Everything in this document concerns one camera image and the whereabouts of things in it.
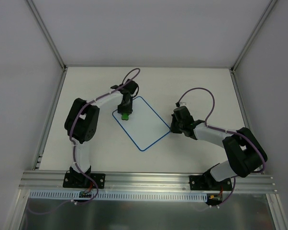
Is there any green whiteboard eraser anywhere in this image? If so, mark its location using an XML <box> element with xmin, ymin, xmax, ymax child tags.
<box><xmin>121</xmin><ymin>113</ymin><xmax>129</xmax><ymax>121</ymax></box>

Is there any blue-framed small whiteboard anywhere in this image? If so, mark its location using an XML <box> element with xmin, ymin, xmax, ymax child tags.
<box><xmin>112</xmin><ymin>96</ymin><xmax>170</xmax><ymax>152</ymax></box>

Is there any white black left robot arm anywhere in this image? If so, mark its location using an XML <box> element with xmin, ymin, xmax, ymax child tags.
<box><xmin>64</xmin><ymin>79</ymin><xmax>139</xmax><ymax>187</ymax></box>

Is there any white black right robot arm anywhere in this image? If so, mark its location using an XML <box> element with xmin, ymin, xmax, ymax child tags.
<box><xmin>170</xmin><ymin>106</ymin><xmax>268</xmax><ymax>191</ymax></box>

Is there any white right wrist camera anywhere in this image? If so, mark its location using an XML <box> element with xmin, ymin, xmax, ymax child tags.
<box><xmin>175</xmin><ymin>102</ymin><xmax>187</xmax><ymax>107</ymax></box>

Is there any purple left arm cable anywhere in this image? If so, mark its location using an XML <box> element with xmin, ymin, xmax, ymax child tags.
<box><xmin>25</xmin><ymin>68</ymin><xmax>141</xmax><ymax>215</ymax></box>

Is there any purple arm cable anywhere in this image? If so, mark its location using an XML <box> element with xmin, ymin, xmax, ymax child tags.
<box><xmin>25</xmin><ymin>68</ymin><xmax>141</xmax><ymax>215</ymax></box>
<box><xmin>176</xmin><ymin>86</ymin><xmax>266</xmax><ymax>213</ymax></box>

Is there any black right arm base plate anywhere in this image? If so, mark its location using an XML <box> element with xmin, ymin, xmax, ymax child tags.
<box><xmin>188</xmin><ymin>175</ymin><xmax>233</xmax><ymax>191</ymax></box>

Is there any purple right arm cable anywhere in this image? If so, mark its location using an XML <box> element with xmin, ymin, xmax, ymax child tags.
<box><xmin>176</xmin><ymin>86</ymin><xmax>266</xmax><ymax>213</ymax></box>

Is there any aluminium corner frame post left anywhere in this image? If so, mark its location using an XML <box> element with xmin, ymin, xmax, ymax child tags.
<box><xmin>25</xmin><ymin>0</ymin><xmax>66</xmax><ymax>70</ymax></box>

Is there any aluminium corner frame post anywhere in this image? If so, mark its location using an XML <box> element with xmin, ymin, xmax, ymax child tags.
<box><xmin>25</xmin><ymin>0</ymin><xmax>66</xmax><ymax>70</ymax></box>
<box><xmin>231</xmin><ymin>0</ymin><xmax>278</xmax><ymax>73</ymax></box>

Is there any white slotted cable duct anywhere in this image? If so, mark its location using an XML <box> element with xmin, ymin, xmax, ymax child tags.
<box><xmin>29</xmin><ymin>190</ymin><xmax>208</xmax><ymax>203</ymax></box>

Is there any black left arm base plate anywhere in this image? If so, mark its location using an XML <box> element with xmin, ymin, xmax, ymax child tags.
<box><xmin>62</xmin><ymin>171</ymin><xmax>106</xmax><ymax>189</ymax></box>

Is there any aluminium front rail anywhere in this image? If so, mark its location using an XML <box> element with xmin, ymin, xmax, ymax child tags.
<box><xmin>18</xmin><ymin>170</ymin><xmax>278</xmax><ymax>194</ymax></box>

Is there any aluminium corner frame post right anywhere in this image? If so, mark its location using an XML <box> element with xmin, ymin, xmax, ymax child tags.
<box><xmin>231</xmin><ymin>0</ymin><xmax>278</xmax><ymax>73</ymax></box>

